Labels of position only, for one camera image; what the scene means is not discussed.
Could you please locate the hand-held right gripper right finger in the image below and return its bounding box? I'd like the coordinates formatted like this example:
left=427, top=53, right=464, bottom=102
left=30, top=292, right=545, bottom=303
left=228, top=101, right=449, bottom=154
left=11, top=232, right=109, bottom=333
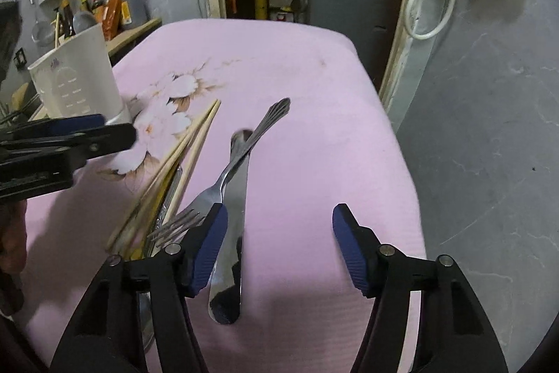
left=332, top=203, right=509, bottom=373

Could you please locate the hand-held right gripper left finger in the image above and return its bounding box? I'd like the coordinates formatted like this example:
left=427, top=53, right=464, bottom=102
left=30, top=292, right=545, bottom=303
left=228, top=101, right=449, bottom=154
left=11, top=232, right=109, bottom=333
left=50, top=202, right=228, bottom=373

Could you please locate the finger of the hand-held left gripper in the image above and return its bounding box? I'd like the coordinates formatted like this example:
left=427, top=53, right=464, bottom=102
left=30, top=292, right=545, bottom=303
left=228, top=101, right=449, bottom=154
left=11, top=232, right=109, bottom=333
left=0, top=123, right=137, bottom=164
left=0, top=114, right=106, bottom=142

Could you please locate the white plastic utensil basket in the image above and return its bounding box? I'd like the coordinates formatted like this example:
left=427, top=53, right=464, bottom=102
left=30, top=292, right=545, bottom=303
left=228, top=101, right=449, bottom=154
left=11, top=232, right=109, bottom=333
left=27, top=22, right=134, bottom=125

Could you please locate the steel table knife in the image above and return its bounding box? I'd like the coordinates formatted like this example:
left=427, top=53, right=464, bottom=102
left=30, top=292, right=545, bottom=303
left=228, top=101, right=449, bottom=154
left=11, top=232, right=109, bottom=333
left=209, top=129, right=254, bottom=325

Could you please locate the small steel utensil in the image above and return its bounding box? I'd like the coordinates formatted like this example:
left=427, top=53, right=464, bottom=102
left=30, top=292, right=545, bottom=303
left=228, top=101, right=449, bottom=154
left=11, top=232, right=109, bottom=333
left=148, top=167, right=183, bottom=258

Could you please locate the dark yellow chopstick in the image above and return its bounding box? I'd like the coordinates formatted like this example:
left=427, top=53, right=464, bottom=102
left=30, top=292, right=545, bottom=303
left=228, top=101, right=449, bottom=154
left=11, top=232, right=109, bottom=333
left=131, top=164, right=177, bottom=261

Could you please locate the grey spoon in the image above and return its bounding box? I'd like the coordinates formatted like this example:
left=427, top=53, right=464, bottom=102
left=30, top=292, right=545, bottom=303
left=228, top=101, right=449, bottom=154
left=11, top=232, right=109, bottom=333
left=73, top=11, right=97, bottom=34

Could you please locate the steel fork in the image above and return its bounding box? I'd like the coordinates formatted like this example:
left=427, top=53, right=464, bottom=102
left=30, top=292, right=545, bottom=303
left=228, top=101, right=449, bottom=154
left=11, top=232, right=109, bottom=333
left=147, top=97, right=292, bottom=248

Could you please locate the person's left hand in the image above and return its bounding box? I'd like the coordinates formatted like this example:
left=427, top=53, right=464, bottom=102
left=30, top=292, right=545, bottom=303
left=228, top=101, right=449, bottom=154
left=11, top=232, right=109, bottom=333
left=0, top=200, right=28, bottom=275

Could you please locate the row of sauce bottles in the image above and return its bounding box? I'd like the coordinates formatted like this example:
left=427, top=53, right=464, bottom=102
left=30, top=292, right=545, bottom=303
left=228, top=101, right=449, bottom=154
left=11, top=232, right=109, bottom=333
left=55, top=0, right=113, bottom=39

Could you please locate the wooden kitchen counter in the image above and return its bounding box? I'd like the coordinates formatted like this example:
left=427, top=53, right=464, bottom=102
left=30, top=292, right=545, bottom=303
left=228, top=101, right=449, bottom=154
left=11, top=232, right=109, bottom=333
left=107, top=18, right=162, bottom=56

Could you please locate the red chili powder packet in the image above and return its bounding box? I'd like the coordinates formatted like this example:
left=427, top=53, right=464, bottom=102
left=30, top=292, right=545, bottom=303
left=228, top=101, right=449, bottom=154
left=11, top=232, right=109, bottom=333
left=102, top=0, right=123, bottom=41

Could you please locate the pink flowered cloth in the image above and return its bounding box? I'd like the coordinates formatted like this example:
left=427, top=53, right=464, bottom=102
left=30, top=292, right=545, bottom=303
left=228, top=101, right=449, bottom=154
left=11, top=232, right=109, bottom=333
left=22, top=18, right=426, bottom=373

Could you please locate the grey cabinet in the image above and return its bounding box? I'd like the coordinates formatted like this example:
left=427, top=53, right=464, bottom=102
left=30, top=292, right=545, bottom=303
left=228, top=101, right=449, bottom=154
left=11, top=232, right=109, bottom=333
left=308, top=0, right=399, bottom=81

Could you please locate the hanging wire strainer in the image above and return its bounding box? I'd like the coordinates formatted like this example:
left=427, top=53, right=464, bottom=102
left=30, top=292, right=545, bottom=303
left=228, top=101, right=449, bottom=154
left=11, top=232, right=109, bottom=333
left=31, top=20, right=55, bottom=47

